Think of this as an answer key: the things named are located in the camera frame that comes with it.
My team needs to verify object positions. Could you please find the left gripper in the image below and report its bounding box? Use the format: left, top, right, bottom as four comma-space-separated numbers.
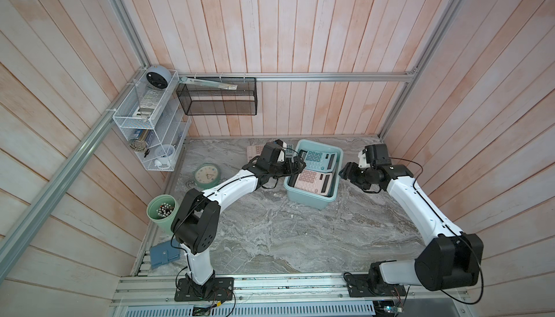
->
269, 156, 306, 179

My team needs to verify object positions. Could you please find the upturned light blue calculator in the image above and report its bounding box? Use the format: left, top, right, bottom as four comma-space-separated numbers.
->
299, 150, 337, 173

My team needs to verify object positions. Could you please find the mint green storage box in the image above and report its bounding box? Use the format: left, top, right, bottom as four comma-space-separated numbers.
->
284, 139, 343, 210

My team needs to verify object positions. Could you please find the upturned pink calculator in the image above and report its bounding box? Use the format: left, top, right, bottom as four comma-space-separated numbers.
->
293, 169, 334, 196

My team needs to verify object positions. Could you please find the small pink calculator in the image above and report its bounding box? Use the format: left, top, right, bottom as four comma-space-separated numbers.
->
247, 145, 264, 162

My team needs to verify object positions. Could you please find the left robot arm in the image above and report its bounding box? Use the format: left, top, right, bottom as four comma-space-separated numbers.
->
171, 140, 306, 286

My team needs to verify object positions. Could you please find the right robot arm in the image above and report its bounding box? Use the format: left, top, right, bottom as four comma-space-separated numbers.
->
339, 143, 484, 297

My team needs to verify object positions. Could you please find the green round clock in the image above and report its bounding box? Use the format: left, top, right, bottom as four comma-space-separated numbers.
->
193, 163, 221, 190

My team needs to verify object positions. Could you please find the ruler on basket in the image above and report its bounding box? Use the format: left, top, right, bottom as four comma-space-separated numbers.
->
179, 77, 238, 91

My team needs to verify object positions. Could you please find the black mesh basket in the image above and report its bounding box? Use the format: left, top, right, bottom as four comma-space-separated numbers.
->
176, 76, 258, 116

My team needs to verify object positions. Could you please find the white mug on shelf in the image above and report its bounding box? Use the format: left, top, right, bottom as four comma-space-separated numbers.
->
154, 144, 176, 169

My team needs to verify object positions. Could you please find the green pen cup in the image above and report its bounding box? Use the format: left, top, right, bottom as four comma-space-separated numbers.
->
146, 194, 179, 235

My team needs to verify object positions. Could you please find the grey round alarm clock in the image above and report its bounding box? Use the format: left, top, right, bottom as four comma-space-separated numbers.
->
146, 65, 172, 89

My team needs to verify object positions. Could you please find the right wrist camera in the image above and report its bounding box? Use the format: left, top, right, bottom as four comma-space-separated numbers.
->
358, 149, 369, 169

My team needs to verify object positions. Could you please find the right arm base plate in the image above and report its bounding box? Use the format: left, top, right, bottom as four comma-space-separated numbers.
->
343, 272, 406, 298

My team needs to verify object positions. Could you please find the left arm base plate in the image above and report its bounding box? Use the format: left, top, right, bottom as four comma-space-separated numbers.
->
174, 277, 234, 302

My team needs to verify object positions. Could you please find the white wire shelf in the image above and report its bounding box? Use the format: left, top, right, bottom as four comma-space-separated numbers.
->
113, 68, 191, 172

